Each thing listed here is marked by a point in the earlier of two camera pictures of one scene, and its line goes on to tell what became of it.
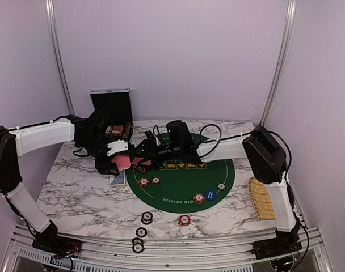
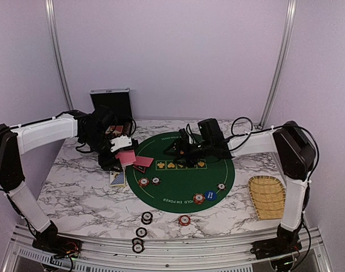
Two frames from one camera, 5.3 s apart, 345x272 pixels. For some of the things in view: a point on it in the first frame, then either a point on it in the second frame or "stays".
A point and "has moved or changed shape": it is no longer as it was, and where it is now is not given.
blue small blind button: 210,195 stays
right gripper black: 148,145 -> 180,143
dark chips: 155,181 stays
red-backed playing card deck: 122,161 has moved or changed shape
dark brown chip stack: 147,217 stays
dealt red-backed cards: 136,160 stays
